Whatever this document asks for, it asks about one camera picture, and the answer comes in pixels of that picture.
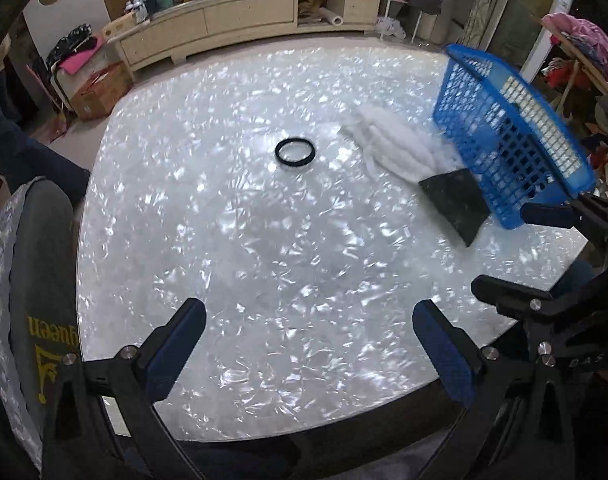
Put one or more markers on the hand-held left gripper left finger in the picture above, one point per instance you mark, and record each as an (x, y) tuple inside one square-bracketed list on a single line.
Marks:
[(176, 350)]

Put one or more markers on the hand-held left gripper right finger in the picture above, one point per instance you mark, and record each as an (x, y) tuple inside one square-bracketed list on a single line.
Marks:
[(444, 355)]

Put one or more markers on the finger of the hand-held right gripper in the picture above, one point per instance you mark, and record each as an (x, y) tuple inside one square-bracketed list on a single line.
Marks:
[(509, 296), (549, 214)]

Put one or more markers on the blue plastic basket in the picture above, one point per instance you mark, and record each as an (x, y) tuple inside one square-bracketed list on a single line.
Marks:
[(506, 217)]

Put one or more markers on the white towel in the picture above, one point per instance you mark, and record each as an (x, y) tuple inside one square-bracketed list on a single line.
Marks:
[(536, 125)]

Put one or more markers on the black square cloth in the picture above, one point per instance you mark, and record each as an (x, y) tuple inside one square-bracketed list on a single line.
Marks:
[(459, 205)]

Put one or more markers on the white fluffy cloth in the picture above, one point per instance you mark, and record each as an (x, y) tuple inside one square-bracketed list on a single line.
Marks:
[(399, 140)]

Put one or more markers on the person's blue trouser leg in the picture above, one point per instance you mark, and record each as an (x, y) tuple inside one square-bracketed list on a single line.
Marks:
[(579, 276)]

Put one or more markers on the red hanging clothing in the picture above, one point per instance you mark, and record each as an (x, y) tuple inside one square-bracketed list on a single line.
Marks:
[(559, 72)]

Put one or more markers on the wooden clothes rack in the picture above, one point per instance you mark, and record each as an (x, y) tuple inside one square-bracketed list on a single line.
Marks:
[(574, 67)]

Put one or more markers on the grey padded chair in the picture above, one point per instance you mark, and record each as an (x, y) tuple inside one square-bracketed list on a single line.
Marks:
[(43, 270)]

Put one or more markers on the pink clothes pile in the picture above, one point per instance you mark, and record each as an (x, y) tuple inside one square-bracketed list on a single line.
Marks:
[(589, 40)]

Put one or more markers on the glass sliding door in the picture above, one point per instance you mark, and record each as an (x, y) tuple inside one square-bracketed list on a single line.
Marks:
[(534, 5)]

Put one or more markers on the grey tower air conditioner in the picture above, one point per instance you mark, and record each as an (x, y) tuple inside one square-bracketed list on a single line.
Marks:
[(451, 25)]

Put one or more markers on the patterned beige curtain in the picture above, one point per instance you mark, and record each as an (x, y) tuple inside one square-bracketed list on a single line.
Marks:
[(486, 5)]

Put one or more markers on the white plastic bag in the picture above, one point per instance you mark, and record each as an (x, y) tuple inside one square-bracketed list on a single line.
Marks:
[(391, 27)]

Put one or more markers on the dark blue cloth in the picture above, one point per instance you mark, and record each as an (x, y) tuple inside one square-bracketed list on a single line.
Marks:
[(23, 155)]

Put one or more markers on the brown cardboard box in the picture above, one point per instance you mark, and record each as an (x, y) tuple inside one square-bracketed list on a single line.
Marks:
[(103, 95)]

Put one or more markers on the white paper roll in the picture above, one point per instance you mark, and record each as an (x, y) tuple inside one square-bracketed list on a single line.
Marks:
[(331, 15)]

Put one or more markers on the pink folded cloth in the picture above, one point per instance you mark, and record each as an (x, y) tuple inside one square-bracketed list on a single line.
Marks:
[(81, 61)]

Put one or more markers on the black patterned bag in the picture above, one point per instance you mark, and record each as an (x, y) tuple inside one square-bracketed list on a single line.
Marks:
[(68, 45)]

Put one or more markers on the beige tissue box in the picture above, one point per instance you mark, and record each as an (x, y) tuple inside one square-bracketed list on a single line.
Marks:
[(118, 25)]

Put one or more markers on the cream television cabinet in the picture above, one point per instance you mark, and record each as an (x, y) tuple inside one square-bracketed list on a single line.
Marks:
[(244, 12)]

